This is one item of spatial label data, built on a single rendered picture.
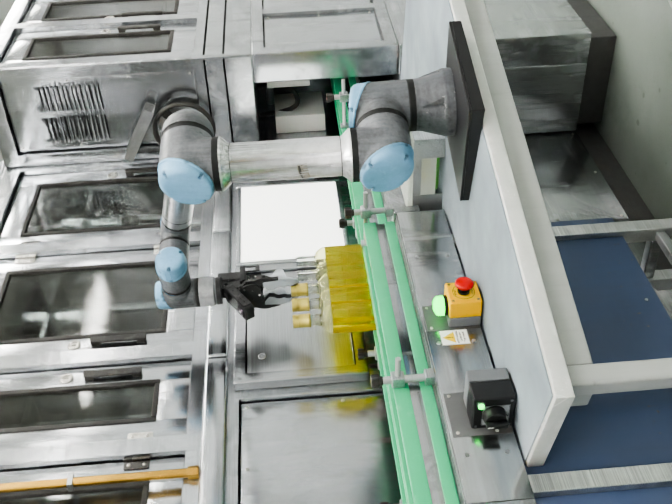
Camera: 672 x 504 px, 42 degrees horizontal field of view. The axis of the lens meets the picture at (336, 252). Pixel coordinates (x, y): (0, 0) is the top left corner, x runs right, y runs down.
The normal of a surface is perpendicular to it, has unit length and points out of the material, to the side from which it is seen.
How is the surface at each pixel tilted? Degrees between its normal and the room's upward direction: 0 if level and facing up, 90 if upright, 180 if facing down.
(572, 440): 90
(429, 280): 90
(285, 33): 90
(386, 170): 97
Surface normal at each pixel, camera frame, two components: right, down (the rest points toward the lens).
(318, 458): -0.01, -0.81
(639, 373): 0.00, -0.60
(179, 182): -0.07, 0.80
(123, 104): 0.07, 0.60
